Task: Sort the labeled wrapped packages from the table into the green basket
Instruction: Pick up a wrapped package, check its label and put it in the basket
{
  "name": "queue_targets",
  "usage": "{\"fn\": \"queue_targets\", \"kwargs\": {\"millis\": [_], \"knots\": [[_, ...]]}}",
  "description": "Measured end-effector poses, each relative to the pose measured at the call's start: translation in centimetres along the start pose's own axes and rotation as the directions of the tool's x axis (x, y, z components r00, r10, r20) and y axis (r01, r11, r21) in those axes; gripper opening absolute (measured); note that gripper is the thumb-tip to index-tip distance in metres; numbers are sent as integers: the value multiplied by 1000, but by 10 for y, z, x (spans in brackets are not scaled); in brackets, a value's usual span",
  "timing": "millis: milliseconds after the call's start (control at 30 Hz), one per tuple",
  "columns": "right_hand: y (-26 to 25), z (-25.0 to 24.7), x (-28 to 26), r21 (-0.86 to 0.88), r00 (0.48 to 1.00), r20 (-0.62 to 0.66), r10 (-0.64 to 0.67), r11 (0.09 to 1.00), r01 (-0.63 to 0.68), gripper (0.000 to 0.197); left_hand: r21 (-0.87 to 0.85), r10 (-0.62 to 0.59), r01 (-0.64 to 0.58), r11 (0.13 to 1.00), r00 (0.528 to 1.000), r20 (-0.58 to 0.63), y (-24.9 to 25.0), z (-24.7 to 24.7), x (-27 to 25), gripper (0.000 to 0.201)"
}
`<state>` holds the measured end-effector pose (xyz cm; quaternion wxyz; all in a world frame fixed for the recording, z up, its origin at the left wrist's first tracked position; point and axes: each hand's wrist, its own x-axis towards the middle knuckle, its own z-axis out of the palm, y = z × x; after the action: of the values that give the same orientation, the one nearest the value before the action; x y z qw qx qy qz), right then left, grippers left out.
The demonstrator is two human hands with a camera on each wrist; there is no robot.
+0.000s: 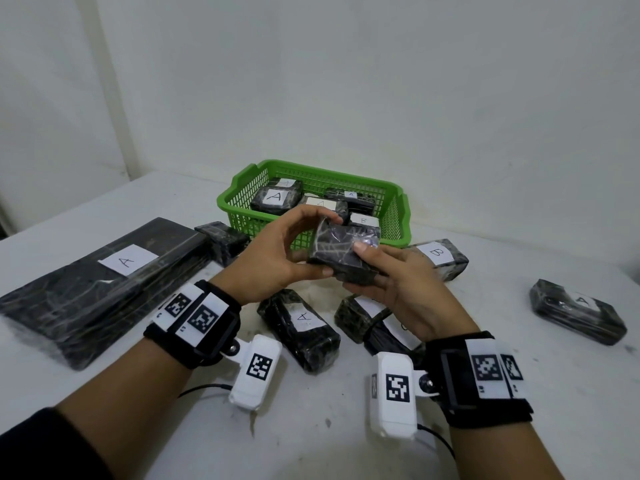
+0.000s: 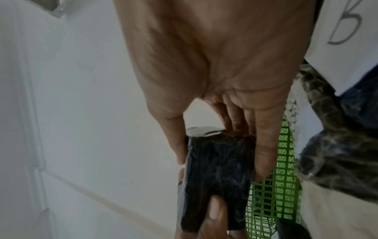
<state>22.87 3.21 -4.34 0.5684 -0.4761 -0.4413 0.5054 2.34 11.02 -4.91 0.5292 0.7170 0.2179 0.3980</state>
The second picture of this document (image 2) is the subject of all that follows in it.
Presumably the person's right hand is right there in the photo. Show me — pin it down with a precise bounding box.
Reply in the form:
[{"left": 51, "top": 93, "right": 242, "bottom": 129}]
[{"left": 113, "top": 0, "right": 319, "bottom": 183}]

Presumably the person's left hand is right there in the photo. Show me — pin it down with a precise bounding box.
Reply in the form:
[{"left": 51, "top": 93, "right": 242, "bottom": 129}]
[{"left": 174, "top": 195, "right": 247, "bottom": 239}]

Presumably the green plastic mesh basket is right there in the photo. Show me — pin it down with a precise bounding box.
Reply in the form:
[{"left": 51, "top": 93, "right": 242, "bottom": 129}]
[{"left": 245, "top": 98, "right": 305, "bottom": 239}]

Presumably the pile of black packets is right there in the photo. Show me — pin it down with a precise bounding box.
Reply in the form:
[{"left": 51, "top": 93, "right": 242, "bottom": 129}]
[{"left": 295, "top": 0, "right": 378, "bottom": 204}]

